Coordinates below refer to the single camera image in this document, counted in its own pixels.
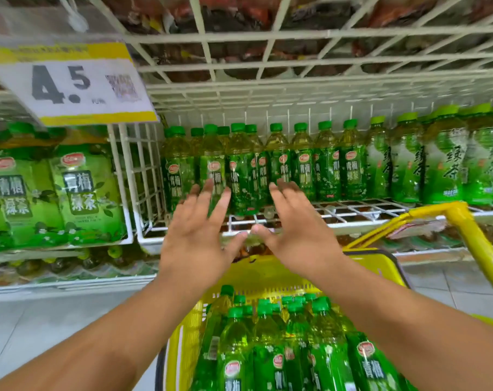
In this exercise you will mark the row of white-label green bottles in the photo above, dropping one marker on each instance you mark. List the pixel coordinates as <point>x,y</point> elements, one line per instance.
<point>442,166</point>

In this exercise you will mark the row of large green-label bottles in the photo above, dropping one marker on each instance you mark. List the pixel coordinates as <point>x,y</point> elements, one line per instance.
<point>87,195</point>

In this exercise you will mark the row of orange-label tea bottles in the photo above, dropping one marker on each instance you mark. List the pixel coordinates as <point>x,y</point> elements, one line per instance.
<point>246,16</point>

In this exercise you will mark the yellow shopping basket trolley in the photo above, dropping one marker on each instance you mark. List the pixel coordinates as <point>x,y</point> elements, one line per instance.
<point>262,276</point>

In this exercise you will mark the person's left forearm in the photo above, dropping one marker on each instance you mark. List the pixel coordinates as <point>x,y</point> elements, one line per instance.
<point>108,342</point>

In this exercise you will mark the person's left hand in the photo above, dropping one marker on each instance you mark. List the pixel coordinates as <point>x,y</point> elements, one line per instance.
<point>193,248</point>

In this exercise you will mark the person's right forearm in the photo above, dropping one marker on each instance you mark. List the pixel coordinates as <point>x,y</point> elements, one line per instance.
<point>413,321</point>

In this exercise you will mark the yellow white price tag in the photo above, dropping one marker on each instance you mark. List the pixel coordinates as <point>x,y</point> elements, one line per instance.
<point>67,89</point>

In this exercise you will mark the green tea bottles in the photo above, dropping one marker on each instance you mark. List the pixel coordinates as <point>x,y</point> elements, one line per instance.
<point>266,354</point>

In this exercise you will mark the row of flower-label green bottles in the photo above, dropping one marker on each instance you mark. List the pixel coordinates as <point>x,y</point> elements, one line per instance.
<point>246,166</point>

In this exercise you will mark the person's right hand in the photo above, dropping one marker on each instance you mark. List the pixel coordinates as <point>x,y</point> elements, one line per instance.
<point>307,240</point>

